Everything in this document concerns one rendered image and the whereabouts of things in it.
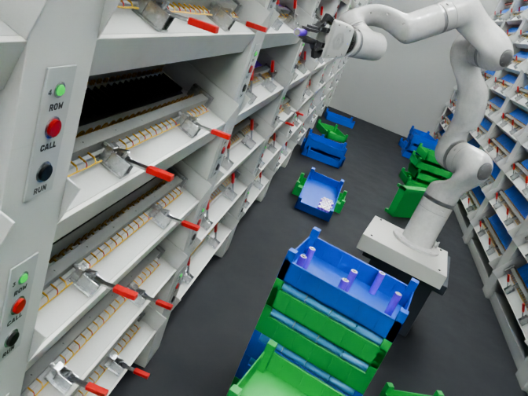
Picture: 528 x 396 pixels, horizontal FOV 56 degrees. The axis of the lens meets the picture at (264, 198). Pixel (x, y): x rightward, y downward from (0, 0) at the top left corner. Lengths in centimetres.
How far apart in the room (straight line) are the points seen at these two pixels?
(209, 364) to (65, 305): 83
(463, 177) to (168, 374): 117
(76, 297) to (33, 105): 39
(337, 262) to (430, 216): 68
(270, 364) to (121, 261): 47
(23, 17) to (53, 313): 43
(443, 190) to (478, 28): 57
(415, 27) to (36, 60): 133
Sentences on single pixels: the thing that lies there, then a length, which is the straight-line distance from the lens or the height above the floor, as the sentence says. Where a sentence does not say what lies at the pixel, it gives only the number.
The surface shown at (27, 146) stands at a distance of 46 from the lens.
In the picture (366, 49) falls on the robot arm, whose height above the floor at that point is 93.
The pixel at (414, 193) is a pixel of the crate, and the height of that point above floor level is 18.
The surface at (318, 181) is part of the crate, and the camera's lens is 296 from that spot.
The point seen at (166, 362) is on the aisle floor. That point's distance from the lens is 148.
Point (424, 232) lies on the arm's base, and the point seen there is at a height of 39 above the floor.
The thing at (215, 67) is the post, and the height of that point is 81.
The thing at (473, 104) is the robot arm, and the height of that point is 88.
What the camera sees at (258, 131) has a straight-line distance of 181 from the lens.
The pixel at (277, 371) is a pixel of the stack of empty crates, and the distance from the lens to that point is 119.
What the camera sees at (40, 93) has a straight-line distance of 44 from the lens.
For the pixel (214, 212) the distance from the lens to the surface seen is 156.
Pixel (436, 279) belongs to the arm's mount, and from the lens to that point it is 186.
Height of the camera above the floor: 100
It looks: 22 degrees down
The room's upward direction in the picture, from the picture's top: 21 degrees clockwise
